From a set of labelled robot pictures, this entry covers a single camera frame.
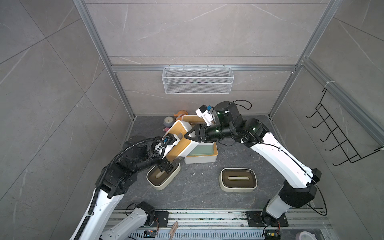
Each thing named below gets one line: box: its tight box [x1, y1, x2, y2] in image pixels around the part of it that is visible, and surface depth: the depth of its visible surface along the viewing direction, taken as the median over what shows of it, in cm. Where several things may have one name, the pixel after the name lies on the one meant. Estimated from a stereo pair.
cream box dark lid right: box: [219, 167, 258, 193], surface depth 83 cm
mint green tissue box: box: [185, 142, 218, 161], surface depth 89 cm
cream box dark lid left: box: [146, 163, 181, 191], surface depth 83 cm
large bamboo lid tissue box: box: [184, 142, 218, 164], surface depth 89 cm
